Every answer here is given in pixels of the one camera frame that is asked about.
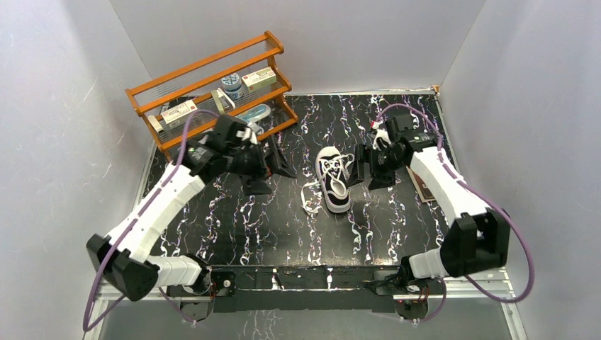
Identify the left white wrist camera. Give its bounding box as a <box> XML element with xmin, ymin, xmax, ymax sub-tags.
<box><xmin>236</xmin><ymin>123</ymin><xmax>264</xmax><ymax>145</ymax></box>

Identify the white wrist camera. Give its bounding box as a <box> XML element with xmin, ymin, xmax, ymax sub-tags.
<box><xmin>236</xmin><ymin>123</ymin><xmax>264</xmax><ymax>145</ymax></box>
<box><xmin>370</xmin><ymin>122</ymin><xmax>391</xmax><ymax>151</ymax></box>

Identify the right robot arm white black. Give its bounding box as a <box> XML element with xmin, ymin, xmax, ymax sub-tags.
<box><xmin>347</xmin><ymin>117</ymin><xmax>510</xmax><ymax>293</ymax></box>

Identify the white red box middle shelf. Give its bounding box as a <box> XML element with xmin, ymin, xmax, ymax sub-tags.
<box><xmin>161</xmin><ymin>100</ymin><xmax>198</xmax><ymax>128</ymax></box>

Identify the white shoelace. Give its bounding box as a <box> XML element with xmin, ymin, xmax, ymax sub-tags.
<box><xmin>300</xmin><ymin>152</ymin><xmax>356</xmax><ymax>216</ymax></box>

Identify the orange wooden shelf rack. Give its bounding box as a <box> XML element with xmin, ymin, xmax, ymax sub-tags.
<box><xmin>125</xmin><ymin>30</ymin><xmax>299</xmax><ymax>160</ymax></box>

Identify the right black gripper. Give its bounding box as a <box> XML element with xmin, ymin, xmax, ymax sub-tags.
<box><xmin>346</xmin><ymin>143</ymin><xmax>405</xmax><ymax>190</ymax></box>

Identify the white green box top shelf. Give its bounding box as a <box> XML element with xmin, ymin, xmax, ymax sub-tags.
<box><xmin>242</xmin><ymin>67</ymin><xmax>277</xmax><ymax>93</ymax></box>

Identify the round blue white tin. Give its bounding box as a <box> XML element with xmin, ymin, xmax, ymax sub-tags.
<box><xmin>221</xmin><ymin>73</ymin><xmax>243</xmax><ymax>101</ymax></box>

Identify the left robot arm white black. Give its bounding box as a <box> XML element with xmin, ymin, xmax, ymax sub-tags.
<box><xmin>86</xmin><ymin>115</ymin><xmax>296</xmax><ymax>302</ymax></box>

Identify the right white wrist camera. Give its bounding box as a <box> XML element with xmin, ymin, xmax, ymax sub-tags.
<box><xmin>370</xmin><ymin>122</ymin><xmax>391</xmax><ymax>151</ymax></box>

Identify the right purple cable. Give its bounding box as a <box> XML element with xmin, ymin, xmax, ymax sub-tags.
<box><xmin>373</xmin><ymin>103</ymin><xmax>536</xmax><ymax>304</ymax></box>

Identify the blue packaged item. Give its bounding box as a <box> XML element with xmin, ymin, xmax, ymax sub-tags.
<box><xmin>237</xmin><ymin>103</ymin><xmax>271</xmax><ymax>123</ymax></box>

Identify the aluminium frame rail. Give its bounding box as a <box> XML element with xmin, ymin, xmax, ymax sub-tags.
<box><xmin>94</xmin><ymin>267</ymin><xmax>517</xmax><ymax>301</ymax></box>

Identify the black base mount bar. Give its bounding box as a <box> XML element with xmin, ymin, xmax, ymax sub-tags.
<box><xmin>166</xmin><ymin>265</ymin><xmax>444</xmax><ymax>319</ymax></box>

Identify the brown book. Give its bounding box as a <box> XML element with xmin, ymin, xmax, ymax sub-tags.
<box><xmin>407</xmin><ymin>168</ymin><xmax>436</xmax><ymax>203</ymax></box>

